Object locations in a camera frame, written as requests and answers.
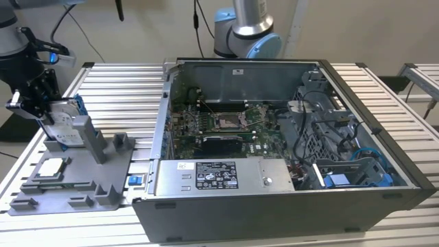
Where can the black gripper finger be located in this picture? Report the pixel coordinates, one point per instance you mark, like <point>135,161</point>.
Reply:
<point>46,92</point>

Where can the hard disk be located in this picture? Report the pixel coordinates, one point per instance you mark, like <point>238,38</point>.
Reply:
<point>64,123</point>

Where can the grey disk bay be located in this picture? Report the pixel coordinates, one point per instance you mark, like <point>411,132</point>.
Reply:
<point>363,167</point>

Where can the black table corner cap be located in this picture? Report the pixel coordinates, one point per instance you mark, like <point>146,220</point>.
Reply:
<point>90,64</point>
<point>362,64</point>

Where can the silver CPU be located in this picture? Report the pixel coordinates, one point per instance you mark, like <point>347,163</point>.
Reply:
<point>51,167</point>

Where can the grey parts rack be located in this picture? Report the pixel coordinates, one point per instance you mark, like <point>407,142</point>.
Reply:
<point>86,164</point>

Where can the blue case latch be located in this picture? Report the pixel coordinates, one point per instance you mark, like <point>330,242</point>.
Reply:
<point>134,180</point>

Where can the silver power supply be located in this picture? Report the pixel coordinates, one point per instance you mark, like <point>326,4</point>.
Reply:
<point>171,177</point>

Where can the black RAM slots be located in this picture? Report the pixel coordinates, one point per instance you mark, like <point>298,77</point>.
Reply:
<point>224,105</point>

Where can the CPU socket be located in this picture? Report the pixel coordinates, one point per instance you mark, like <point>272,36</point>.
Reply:
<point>228,121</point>

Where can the black graphics card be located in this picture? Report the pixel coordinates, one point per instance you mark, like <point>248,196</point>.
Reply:
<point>220,146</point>

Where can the green motherboard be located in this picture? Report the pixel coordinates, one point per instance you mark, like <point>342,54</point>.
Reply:
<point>267,139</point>

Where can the open grey PC case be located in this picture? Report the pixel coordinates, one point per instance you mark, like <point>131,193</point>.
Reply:
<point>256,218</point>

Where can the grey drive cage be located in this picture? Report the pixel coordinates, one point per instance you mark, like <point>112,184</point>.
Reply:
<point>319,121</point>

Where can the blue carrier in bay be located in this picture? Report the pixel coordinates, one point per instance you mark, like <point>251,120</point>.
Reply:
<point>336,180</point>

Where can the metal slat side table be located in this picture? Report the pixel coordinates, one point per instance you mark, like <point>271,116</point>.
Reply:
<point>423,74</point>

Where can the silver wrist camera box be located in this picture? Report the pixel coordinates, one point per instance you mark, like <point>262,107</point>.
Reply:
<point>20,109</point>

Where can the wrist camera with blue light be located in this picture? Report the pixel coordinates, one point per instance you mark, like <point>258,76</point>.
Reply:
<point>64,58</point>

